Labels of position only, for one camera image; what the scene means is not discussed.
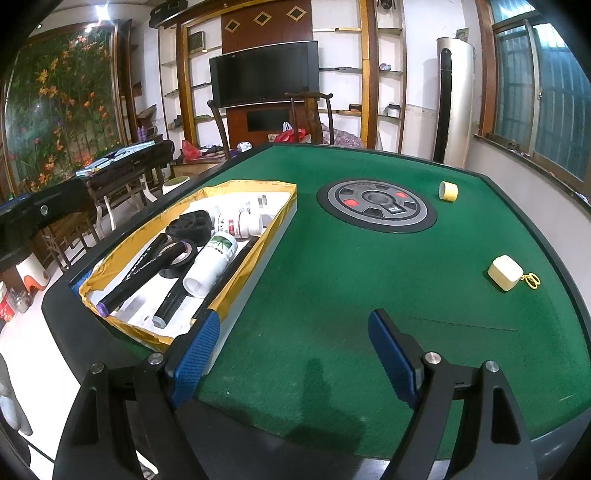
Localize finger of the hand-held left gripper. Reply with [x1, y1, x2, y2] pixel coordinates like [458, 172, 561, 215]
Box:
[0, 178, 95, 229]

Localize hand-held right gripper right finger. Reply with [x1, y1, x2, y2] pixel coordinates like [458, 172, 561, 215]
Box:
[368, 308, 539, 480]

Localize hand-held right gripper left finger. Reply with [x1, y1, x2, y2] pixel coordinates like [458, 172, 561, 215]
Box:
[52, 310, 221, 480]

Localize black marker grey cap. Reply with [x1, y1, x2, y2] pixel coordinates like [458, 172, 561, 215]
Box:
[152, 236, 260, 329]

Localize white foam box yellow tape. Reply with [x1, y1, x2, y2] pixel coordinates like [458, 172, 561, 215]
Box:
[78, 180, 298, 377]

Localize white bottle green print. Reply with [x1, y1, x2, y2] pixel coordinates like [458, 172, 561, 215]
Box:
[182, 233, 238, 300]

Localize black tape roll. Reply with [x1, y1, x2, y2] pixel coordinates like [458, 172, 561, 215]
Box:
[159, 239, 199, 280]

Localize black plastic holder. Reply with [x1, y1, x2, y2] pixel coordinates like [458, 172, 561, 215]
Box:
[165, 209, 214, 243]

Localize white bottle red label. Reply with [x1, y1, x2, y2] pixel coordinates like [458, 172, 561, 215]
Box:
[215, 210, 266, 238]

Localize orange white plastic stool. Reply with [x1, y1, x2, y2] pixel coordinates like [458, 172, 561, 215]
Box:
[14, 251, 51, 291]

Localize black table with cover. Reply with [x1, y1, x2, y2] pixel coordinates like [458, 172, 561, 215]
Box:
[76, 140, 174, 232]

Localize white trash can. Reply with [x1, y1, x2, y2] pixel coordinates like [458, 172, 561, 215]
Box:
[161, 175, 190, 195]

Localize cream earbuds case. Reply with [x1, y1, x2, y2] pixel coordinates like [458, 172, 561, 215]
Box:
[488, 255, 523, 292]

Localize round table control panel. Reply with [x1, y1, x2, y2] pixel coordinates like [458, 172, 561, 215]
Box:
[316, 178, 438, 233]

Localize dark wooden chair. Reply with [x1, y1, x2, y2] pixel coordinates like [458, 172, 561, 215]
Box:
[285, 91, 335, 146]
[207, 99, 259, 160]

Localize wooden television cabinet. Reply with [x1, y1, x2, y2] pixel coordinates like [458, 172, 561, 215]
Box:
[226, 104, 324, 148]

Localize black flat television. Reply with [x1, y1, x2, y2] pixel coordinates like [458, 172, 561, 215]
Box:
[209, 39, 320, 109]

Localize standing air conditioner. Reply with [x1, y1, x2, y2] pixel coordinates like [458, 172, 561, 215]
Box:
[431, 36, 475, 169]

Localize metal framed window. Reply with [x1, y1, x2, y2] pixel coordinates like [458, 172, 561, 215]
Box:
[475, 0, 591, 204]

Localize floral wall mural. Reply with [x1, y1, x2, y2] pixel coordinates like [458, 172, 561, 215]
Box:
[0, 25, 132, 195]

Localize wooden wall shelf unit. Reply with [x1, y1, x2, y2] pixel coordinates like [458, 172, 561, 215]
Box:
[157, 0, 407, 153]

